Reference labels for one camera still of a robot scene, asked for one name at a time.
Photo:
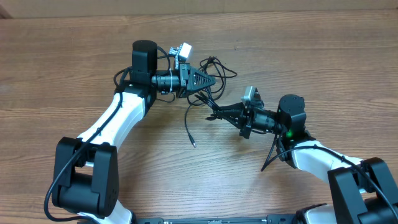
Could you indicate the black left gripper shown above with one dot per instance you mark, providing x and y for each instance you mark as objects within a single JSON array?
[{"x": 186, "y": 74}]

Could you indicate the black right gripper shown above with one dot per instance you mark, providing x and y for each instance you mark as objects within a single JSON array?
[{"x": 244, "y": 117}]

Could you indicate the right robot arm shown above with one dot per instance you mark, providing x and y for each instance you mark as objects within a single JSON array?
[{"x": 362, "y": 190}]

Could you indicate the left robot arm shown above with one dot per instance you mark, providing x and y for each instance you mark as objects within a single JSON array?
[{"x": 86, "y": 174}]

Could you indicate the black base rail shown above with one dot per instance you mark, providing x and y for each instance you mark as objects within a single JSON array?
[{"x": 270, "y": 219}]

